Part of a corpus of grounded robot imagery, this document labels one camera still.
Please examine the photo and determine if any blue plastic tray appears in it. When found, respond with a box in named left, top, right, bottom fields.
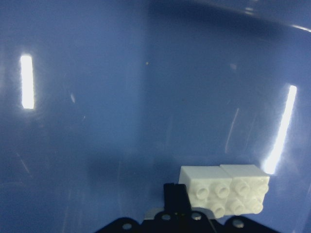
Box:
left=0, top=0, right=311, bottom=233

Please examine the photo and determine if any white block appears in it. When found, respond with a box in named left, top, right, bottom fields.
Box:
left=220, top=165, right=270, bottom=216
left=178, top=166, right=232, bottom=218

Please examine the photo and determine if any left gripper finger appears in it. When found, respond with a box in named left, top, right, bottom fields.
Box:
left=163, top=183, right=191, bottom=216

